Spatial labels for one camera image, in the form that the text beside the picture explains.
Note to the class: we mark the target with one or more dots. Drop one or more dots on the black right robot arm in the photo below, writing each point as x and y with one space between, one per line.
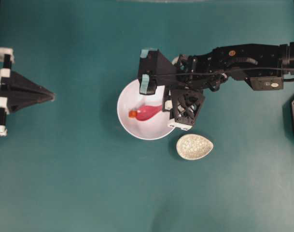
261 66

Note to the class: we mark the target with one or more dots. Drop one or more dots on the white round bowl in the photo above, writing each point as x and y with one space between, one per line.
151 129

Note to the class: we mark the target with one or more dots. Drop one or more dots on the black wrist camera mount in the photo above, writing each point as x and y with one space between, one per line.
183 106

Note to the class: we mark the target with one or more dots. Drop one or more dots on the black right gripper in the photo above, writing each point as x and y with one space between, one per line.
194 71

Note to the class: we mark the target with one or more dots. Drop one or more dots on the speckled ceramic spoon rest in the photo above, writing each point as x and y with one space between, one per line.
193 147

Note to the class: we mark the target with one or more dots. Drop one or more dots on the small red block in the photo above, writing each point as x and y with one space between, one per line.
132 114

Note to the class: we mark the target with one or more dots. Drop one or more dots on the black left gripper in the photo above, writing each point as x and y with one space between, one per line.
13 102

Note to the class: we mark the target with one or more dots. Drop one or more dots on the pink plastic spoon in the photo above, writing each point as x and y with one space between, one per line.
146 112

